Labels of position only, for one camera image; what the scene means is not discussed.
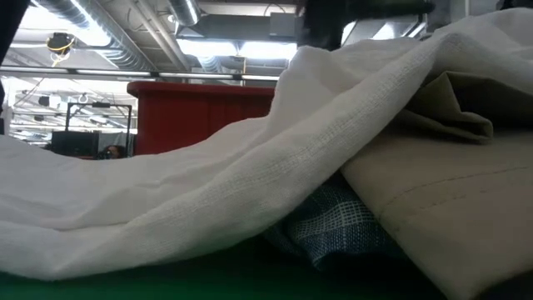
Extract white garment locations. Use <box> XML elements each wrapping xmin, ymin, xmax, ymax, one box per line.
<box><xmin>0</xmin><ymin>7</ymin><xmax>533</xmax><ymax>281</ymax></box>

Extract blue white striped towel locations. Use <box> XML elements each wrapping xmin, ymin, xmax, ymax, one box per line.
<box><xmin>262</xmin><ymin>171</ymin><xmax>403</xmax><ymax>272</ymax></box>

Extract beige trousers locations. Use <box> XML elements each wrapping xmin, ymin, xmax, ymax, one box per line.
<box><xmin>340</xmin><ymin>69</ymin><xmax>533</xmax><ymax>300</ymax></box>

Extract red plastic laundry bin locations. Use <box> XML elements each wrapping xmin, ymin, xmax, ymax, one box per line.
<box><xmin>127</xmin><ymin>80</ymin><xmax>276</xmax><ymax>157</ymax></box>

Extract grey ceiling box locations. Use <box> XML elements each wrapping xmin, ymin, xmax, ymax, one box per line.
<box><xmin>268</xmin><ymin>11</ymin><xmax>300</xmax><ymax>42</ymax></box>

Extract person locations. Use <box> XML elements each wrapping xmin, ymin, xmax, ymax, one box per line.
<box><xmin>96</xmin><ymin>143</ymin><xmax>127</xmax><ymax>161</ymax></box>

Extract long ceiling light bar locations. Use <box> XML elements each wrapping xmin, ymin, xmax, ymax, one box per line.
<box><xmin>0</xmin><ymin>65</ymin><xmax>281</xmax><ymax>83</ymax></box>

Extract green work mat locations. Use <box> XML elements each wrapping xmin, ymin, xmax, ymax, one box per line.
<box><xmin>0</xmin><ymin>235</ymin><xmax>451</xmax><ymax>300</ymax></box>

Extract black monitor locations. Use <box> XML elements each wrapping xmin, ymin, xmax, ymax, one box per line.
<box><xmin>51</xmin><ymin>130</ymin><xmax>101</xmax><ymax>158</ymax></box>

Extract silver ventilation duct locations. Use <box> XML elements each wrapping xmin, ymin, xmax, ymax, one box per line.
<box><xmin>166</xmin><ymin>0</ymin><xmax>202</xmax><ymax>27</ymax></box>

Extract black metal stand frame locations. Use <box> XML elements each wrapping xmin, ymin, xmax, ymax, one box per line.
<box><xmin>65</xmin><ymin>101</ymin><xmax>133</xmax><ymax>158</ymax></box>

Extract yellow ceiling cable reel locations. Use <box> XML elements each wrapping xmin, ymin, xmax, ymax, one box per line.
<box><xmin>45</xmin><ymin>32</ymin><xmax>77</xmax><ymax>56</ymax></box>

